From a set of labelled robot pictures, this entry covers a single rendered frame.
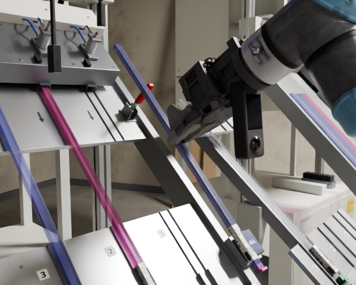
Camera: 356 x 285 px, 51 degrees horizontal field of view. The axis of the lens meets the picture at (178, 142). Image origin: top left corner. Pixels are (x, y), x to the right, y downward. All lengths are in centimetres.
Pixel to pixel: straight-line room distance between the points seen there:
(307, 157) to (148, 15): 225
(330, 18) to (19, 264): 50
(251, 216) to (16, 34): 65
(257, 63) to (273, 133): 333
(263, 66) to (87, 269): 38
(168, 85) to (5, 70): 344
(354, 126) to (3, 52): 60
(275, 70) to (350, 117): 12
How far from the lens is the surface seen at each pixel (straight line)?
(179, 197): 79
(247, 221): 93
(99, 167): 105
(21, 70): 78
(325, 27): 48
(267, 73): 52
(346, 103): 47
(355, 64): 47
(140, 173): 436
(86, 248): 60
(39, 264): 57
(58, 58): 65
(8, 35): 83
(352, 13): 49
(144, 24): 432
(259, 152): 57
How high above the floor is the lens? 106
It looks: 7 degrees down
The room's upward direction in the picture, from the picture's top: straight up
